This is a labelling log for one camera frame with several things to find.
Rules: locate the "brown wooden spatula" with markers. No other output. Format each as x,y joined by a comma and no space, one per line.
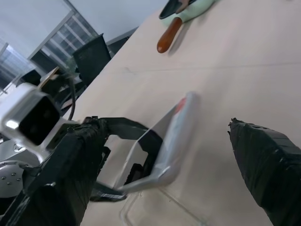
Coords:
185,5

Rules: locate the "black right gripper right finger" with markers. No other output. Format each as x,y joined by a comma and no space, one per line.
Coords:
268,164

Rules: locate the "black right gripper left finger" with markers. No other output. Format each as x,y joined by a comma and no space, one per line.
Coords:
58,169

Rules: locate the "white robot arm camera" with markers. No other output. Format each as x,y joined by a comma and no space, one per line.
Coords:
21,101

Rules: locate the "black office chair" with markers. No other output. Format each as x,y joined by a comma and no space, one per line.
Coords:
92,58

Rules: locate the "clear plastic container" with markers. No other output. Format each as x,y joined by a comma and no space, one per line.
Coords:
164,212

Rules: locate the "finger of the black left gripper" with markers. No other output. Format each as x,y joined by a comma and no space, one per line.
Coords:
127,127
105,191

